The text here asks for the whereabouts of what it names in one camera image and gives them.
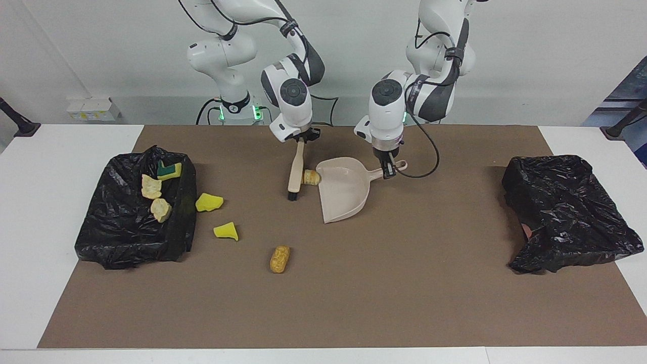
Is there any beige hand brush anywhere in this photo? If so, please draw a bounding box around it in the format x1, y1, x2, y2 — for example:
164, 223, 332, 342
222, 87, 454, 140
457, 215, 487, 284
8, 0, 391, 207
288, 139, 306, 201

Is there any beige plastic dustpan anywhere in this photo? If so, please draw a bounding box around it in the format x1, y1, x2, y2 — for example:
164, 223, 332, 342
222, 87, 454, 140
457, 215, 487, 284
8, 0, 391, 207
316, 157, 408, 224

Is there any yellow sponge piece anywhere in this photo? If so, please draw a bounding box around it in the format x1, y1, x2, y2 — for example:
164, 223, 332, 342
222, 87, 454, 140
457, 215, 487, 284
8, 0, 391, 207
196, 193, 224, 212
157, 161, 182, 180
213, 222, 239, 242

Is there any brown oblong bread roll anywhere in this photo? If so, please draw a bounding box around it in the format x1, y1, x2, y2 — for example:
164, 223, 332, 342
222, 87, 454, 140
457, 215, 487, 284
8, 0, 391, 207
269, 245, 291, 274

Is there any pale bread chunk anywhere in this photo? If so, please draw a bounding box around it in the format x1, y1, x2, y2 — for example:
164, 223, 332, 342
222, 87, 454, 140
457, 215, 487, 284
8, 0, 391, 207
150, 198, 172, 223

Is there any black bag lined trash bin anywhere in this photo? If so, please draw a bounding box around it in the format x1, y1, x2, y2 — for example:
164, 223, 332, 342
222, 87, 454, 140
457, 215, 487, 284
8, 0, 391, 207
75, 145, 198, 269
502, 155, 644, 274

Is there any brown table mat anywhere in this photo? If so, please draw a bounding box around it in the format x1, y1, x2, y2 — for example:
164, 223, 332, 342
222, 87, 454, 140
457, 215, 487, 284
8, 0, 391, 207
38, 125, 647, 348

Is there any blue grey cabinet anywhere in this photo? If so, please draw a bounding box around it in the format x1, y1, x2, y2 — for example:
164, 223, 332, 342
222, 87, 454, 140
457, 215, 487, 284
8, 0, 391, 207
581, 56, 647, 168

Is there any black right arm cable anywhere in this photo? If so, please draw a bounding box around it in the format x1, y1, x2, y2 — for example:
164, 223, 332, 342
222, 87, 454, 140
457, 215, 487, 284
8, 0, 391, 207
177, 0, 339, 127

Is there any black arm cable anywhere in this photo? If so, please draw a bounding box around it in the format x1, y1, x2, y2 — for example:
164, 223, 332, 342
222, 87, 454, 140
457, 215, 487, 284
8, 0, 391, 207
177, 0, 339, 127
404, 20, 440, 179

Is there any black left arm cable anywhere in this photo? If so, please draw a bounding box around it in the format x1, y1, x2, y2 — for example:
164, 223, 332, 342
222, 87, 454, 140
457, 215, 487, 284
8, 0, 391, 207
404, 20, 440, 179

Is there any black base cable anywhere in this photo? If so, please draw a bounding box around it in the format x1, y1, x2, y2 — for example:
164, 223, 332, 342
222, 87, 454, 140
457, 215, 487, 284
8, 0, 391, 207
196, 97, 223, 126

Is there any white wall socket box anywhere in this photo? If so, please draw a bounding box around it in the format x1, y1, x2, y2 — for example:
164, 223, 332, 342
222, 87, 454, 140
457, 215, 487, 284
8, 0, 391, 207
66, 97, 122, 122

